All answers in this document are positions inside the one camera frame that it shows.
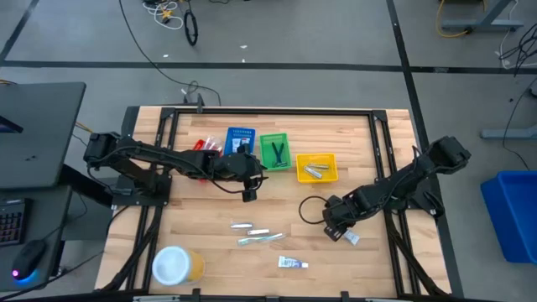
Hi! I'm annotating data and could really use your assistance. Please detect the yellow floor cable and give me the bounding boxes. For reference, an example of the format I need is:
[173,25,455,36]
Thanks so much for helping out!
[435,0,487,39]

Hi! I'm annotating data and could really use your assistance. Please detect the long black floor cable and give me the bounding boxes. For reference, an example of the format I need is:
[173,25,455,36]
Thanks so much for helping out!
[118,0,222,107]

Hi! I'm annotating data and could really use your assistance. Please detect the white travel toothpaste tube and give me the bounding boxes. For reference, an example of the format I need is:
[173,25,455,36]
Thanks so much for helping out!
[277,255,310,270]
[232,137,253,155]
[342,229,362,247]

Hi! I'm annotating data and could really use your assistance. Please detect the black glowing computer mouse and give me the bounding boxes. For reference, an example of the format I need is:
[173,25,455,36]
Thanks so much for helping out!
[10,238,48,282]

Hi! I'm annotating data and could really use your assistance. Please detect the large blue plastic bin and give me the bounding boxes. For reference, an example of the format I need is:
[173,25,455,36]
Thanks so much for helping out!
[480,169,537,266]

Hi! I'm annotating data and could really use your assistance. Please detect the black ring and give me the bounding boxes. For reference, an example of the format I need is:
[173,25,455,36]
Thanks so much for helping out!
[183,8,200,47]

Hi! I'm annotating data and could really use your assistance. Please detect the red plastic basket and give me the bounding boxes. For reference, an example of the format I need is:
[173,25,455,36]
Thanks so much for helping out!
[191,138,225,185]

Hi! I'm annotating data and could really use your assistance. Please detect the black keyboard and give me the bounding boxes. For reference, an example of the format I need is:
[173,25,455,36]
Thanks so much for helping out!
[0,198,29,248]

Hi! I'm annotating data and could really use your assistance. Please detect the black post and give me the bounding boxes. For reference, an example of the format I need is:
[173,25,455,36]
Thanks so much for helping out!
[182,91,206,115]

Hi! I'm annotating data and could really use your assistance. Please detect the yellow plastic basket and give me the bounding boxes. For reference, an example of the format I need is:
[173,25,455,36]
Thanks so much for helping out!
[295,152,340,185]

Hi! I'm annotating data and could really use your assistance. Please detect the grey table leg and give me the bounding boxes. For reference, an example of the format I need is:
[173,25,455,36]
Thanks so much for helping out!
[440,0,525,34]
[481,124,537,141]

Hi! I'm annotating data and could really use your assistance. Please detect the black cable bunch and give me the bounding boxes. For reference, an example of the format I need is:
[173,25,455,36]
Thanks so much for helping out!
[498,23,537,77]

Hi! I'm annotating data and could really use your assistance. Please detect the white floor cable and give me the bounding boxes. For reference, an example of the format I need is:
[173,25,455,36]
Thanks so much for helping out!
[497,0,537,70]

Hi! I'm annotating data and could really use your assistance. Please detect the black desk leg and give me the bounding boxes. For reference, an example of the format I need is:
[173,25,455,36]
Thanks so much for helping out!
[61,163,115,207]

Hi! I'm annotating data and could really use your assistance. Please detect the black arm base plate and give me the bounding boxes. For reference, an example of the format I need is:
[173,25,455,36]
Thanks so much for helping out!
[110,174,174,208]
[374,169,446,217]

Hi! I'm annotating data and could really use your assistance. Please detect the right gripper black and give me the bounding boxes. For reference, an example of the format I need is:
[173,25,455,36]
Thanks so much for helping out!
[321,193,368,243]

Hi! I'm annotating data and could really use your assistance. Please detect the yellow cup with white lid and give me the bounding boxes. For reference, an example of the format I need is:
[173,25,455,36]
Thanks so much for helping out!
[151,245,206,288]

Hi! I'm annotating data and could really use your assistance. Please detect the blue plastic basket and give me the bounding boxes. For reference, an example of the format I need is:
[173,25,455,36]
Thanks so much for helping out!
[223,126,258,159]

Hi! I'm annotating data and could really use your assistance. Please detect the black aluminium rig frame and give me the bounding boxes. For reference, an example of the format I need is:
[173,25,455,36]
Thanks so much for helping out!
[100,104,465,302]

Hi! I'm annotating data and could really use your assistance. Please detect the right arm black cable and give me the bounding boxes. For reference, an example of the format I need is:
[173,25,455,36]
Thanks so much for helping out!
[298,195,333,226]

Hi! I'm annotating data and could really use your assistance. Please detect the black side desk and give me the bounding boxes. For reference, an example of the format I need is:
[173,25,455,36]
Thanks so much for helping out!
[0,81,87,190]

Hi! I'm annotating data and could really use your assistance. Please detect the white cable bundle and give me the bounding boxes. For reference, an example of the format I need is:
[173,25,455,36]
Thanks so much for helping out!
[141,0,185,31]

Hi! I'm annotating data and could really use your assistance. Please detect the green plastic basket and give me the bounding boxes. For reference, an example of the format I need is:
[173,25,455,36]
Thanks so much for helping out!
[258,132,293,173]

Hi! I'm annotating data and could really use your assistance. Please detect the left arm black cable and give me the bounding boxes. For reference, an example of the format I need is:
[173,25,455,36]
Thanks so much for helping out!
[209,174,247,196]

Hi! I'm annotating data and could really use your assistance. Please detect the black panel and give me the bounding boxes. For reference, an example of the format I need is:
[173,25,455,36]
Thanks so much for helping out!
[121,105,141,147]

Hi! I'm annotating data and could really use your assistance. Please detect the dark screen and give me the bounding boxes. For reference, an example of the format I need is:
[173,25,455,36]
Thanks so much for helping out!
[0,113,24,135]

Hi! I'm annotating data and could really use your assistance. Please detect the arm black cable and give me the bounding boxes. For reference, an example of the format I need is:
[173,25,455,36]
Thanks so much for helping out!
[209,174,247,196]
[298,195,333,226]

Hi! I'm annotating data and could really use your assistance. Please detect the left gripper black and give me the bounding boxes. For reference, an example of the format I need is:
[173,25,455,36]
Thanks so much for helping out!
[211,143,270,204]

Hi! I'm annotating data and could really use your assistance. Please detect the teal toothbrush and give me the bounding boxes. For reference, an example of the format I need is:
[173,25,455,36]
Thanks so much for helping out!
[236,232,288,247]

